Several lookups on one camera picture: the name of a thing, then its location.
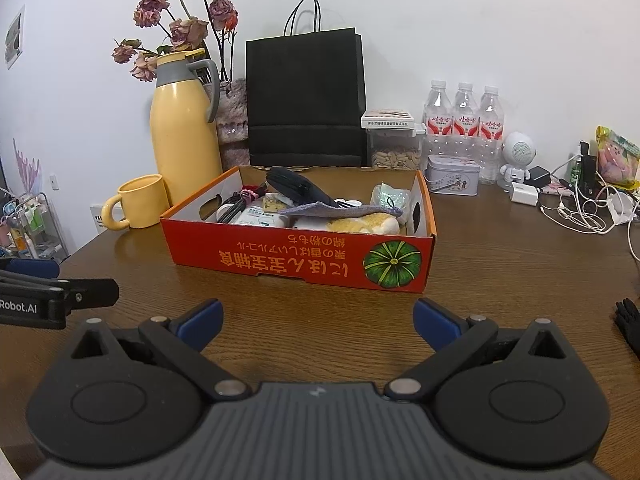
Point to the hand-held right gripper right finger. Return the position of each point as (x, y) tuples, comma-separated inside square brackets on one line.
[(435, 322)]

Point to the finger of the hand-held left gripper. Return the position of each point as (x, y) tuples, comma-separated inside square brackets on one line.
[(32, 267), (92, 293)]

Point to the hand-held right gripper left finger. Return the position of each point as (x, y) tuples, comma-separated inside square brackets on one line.
[(202, 322)]

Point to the red cardboard box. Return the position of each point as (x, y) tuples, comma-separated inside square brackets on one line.
[(300, 265)]

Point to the white cotton swab container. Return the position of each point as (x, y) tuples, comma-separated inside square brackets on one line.
[(257, 219)]

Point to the yellow white plush toy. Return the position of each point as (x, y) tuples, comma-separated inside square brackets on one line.
[(365, 224)]

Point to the iridescent plastic bag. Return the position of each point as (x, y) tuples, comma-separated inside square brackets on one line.
[(390, 194)]

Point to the beige speckled soap bar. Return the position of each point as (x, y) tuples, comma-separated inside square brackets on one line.
[(273, 205)]

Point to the small white round case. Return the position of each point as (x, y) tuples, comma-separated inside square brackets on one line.
[(345, 204)]

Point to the purple knitted cloth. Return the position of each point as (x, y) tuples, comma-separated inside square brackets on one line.
[(335, 210)]

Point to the navy zip pouch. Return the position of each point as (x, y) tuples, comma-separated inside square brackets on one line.
[(295, 187)]

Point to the metal storage rack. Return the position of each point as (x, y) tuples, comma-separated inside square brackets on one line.
[(35, 220)]

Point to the yellow mug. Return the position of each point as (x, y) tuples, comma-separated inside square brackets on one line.
[(145, 202)]

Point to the grey tin box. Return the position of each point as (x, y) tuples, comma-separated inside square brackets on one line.
[(452, 177)]

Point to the white charger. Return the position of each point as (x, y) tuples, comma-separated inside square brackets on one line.
[(525, 194)]

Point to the clear seed container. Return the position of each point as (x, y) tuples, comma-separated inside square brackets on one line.
[(395, 157)]

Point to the black charger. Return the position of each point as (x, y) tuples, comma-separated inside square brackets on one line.
[(539, 175)]

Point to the yellow thermos jug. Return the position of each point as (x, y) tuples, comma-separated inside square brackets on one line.
[(185, 135)]

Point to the white robot toy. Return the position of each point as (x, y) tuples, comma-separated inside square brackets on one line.
[(517, 150)]

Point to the black glove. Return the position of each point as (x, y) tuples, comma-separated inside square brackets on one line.
[(629, 320)]

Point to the clear water bottle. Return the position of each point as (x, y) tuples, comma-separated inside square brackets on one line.
[(466, 122), (491, 127), (439, 120)]

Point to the fluffy pink vase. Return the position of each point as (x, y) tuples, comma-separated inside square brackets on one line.
[(232, 115)]

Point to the black upright device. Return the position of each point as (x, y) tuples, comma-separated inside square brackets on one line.
[(589, 170)]

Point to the yellow pink snack packet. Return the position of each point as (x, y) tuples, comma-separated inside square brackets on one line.
[(617, 157)]

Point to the black paper bag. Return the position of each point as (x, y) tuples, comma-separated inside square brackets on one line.
[(305, 95)]

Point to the dried pink roses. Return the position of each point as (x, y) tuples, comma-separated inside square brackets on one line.
[(187, 30)]

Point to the purple wall decal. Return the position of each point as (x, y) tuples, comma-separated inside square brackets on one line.
[(27, 170)]

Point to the wall poster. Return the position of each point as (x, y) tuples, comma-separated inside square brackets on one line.
[(14, 37)]

